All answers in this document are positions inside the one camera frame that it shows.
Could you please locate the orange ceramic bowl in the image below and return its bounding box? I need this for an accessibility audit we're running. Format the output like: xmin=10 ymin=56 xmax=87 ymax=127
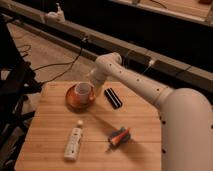
xmin=65 ymin=84 xmax=95 ymax=109

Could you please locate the white game remote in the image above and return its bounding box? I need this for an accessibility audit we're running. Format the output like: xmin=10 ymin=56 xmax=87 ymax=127
xmin=64 ymin=120 xmax=83 ymax=161

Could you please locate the grey metal rail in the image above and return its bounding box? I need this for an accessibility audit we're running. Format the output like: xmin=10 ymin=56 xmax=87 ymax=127
xmin=0 ymin=0 xmax=213 ymax=94

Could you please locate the black cable on carpet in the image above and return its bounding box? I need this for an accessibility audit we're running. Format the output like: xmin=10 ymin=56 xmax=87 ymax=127
xmin=32 ymin=39 xmax=88 ymax=85

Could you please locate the black rectangular box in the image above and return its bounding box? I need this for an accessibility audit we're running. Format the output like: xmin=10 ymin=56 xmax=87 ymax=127
xmin=104 ymin=88 xmax=122 ymax=109

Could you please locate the white object on rail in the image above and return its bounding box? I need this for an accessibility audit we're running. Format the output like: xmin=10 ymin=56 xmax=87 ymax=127
xmin=46 ymin=3 xmax=65 ymax=22

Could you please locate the black chair frame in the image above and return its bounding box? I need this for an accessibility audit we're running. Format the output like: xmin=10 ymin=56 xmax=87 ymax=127
xmin=0 ymin=13 xmax=41 ymax=171

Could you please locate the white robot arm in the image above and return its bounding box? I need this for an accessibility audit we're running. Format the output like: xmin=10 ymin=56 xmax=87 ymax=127
xmin=89 ymin=53 xmax=213 ymax=171

